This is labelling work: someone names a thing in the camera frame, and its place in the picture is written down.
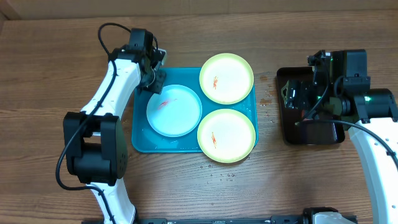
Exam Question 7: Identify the black rectangular tray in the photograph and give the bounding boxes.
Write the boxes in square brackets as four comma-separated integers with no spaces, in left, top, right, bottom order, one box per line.
[276,67,345,145]

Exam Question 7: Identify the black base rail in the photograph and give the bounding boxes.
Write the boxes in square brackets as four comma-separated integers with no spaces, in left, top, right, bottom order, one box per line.
[134,215,309,224]

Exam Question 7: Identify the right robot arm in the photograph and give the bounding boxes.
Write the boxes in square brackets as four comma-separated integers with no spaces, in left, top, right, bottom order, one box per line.
[276,49,397,223]

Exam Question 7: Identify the teal plastic tray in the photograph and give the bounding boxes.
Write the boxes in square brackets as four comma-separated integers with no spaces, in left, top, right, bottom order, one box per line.
[131,67,259,153]

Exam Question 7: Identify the light blue plate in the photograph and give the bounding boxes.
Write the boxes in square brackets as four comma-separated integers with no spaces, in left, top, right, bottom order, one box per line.
[146,85,202,138]

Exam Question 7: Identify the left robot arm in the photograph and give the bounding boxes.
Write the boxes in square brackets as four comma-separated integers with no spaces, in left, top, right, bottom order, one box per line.
[55,28,167,223]

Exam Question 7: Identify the yellow-green plate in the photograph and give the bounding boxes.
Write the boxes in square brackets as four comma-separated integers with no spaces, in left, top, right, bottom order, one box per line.
[199,53,254,105]
[197,109,256,164]

